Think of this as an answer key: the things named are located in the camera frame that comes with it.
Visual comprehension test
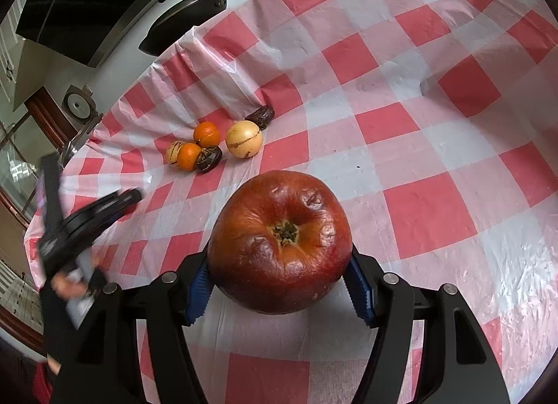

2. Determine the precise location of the red clothing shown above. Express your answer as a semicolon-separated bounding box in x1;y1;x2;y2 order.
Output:
32;362;56;404

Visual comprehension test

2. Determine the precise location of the orange mandarin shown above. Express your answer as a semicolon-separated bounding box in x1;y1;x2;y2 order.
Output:
177;143;202;170
194;121;221;148

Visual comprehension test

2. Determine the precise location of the dark red apple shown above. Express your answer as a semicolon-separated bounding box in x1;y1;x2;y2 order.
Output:
207;170;353;315

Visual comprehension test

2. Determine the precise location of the person's left hand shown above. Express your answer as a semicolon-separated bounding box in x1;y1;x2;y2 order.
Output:
40;268;107;365

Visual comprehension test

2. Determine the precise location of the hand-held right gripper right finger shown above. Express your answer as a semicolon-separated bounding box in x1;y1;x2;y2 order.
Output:
344;245;511;404

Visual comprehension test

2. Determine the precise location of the round pale yellow melon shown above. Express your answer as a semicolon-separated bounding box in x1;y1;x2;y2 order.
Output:
225;120;263;159

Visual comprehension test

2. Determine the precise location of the brown wooden cabinet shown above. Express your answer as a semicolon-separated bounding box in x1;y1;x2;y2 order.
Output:
24;85;70;160

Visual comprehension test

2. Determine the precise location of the dark water chestnut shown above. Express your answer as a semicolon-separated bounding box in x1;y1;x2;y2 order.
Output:
195;146;223;174

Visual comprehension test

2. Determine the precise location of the dark wrinkled date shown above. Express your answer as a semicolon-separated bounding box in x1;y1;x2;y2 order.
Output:
244;106;276;130

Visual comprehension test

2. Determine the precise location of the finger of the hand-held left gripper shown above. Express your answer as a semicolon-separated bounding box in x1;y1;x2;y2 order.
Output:
65;188;144;231

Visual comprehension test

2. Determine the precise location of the red white checked tablecloth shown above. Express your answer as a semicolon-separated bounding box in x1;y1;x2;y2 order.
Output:
24;0;558;404

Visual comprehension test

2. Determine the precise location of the black wok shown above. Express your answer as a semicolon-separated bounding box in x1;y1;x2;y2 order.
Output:
138;0;284;57

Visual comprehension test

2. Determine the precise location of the small striped yellow melon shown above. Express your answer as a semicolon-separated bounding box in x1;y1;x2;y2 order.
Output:
165;141;186;166

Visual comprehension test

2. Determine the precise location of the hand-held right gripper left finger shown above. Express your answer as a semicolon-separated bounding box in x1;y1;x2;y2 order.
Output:
52;251;214;404

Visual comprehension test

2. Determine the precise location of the black range hood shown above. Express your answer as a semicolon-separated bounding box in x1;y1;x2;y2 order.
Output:
15;0;210;69

